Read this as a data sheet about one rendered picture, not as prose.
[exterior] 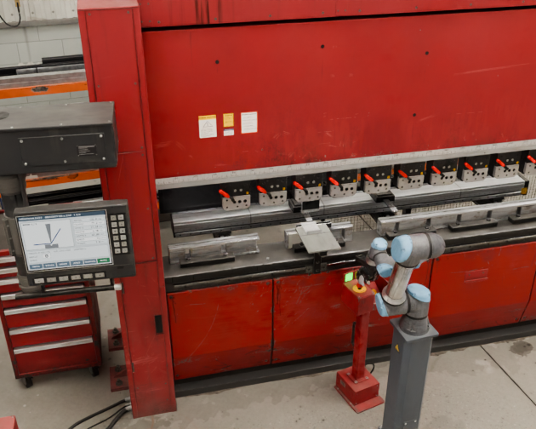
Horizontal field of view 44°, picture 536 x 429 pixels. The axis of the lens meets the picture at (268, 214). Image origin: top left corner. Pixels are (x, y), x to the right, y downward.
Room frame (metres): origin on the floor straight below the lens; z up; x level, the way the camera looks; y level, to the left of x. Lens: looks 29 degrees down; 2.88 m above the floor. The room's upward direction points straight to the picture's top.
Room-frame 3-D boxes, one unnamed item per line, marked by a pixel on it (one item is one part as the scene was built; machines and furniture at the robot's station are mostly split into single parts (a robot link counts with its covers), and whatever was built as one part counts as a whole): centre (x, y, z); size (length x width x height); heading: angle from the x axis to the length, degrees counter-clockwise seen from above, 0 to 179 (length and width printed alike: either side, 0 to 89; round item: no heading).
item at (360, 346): (2.96, -0.53, 0.39); 0.05 x 0.05 x 0.54; 28
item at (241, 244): (3.11, 0.30, 0.92); 0.50 x 0.06 x 0.10; 104
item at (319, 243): (3.10, -0.27, 1.00); 0.26 x 0.18 x 0.01; 14
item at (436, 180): (3.43, -0.99, 1.26); 0.15 x 0.09 x 0.17; 104
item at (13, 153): (2.47, 0.87, 1.53); 0.51 x 0.25 x 0.85; 100
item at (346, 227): (3.26, -0.29, 0.92); 0.39 x 0.06 x 0.10; 104
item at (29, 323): (3.22, 1.30, 0.50); 0.50 x 0.50 x 1.00; 14
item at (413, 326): (2.62, -0.73, 0.82); 0.15 x 0.15 x 0.10
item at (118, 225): (2.39, 0.80, 1.42); 0.45 x 0.12 x 0.36; 100
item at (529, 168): (3.57, -1.57, 1.26); 0.15 x 0.09 x 0.17; 104
